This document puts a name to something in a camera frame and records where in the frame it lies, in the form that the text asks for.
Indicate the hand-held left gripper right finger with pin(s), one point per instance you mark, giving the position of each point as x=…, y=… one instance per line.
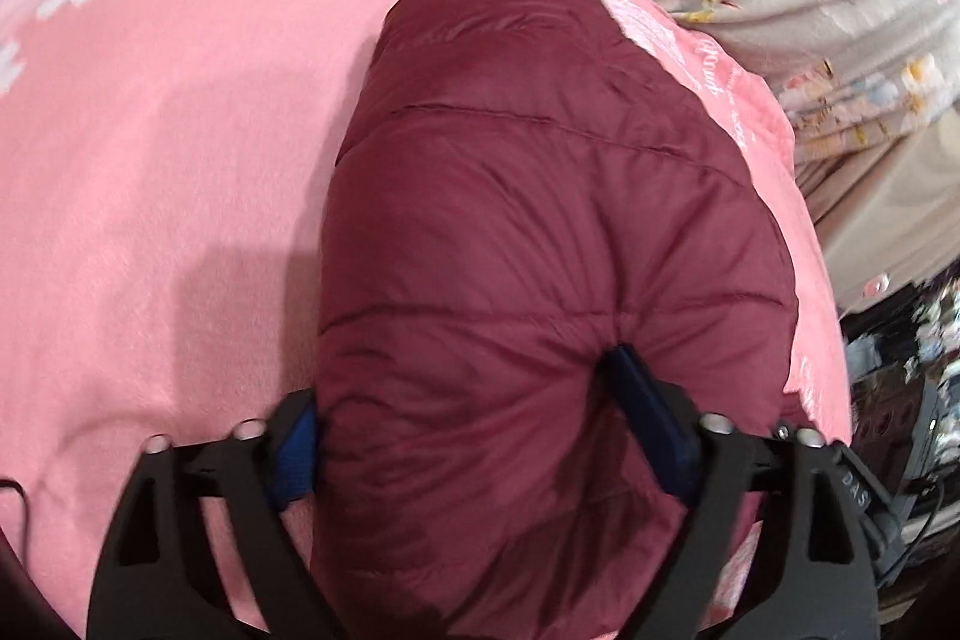
x=652, y=422

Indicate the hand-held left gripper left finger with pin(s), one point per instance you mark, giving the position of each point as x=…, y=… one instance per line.
x=296, y=460

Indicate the maroon puffer jacket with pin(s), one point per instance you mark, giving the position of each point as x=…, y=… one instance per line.
x=525, y=272

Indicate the dark cluttered equipment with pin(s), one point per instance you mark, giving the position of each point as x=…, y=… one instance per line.
x=922, y=400

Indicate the beige cloth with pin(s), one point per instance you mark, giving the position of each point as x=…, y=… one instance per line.
x=885, y=220

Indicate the pink fleece blanket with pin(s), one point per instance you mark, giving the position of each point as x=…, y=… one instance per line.
x=150, y=160

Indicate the grey floral bed sheet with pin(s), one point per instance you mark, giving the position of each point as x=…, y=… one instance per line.
x=825, y=10

